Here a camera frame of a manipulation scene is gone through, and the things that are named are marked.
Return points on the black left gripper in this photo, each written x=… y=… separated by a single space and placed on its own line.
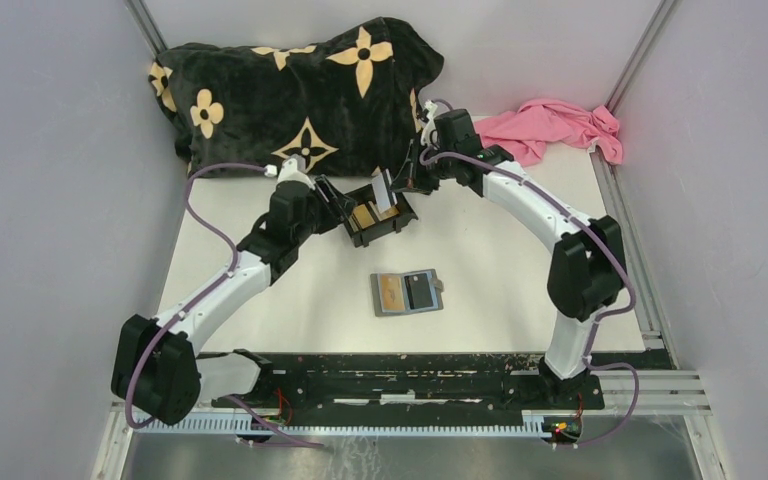
x=338 y=207

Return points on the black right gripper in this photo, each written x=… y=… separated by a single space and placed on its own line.
x=411 y=179

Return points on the white silver credit card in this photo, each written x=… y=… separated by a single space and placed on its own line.
x=384 y=196

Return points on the stack of cards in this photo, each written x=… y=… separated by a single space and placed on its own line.
x=366 y=215

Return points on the black plastic card box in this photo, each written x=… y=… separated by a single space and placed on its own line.
x=393 y=225

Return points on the black credit card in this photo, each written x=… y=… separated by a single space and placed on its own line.
x=420 y=291

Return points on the orange credit card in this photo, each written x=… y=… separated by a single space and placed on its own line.
x=391 y=293

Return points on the grey leather card holder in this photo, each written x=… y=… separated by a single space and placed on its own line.
x=436 y=282

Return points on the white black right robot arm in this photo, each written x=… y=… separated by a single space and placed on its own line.
x=587 y=269

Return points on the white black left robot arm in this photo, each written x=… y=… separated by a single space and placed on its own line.
x=160 y=366

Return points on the black floral plush blanket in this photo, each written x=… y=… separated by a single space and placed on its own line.
x=348 y=106

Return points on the pink cloth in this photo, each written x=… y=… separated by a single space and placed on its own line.
x=528 y=131

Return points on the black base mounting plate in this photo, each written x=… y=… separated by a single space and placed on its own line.
x=416 y=390

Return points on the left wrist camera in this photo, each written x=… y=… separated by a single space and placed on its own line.
x=294 y=169

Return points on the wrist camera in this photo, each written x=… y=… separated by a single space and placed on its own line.
x=430 y=109
x=294 y=169

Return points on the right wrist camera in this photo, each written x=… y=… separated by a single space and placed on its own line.
x=430 y=109

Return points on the slotted grey cable duct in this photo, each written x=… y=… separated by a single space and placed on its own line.
x=243 y=425

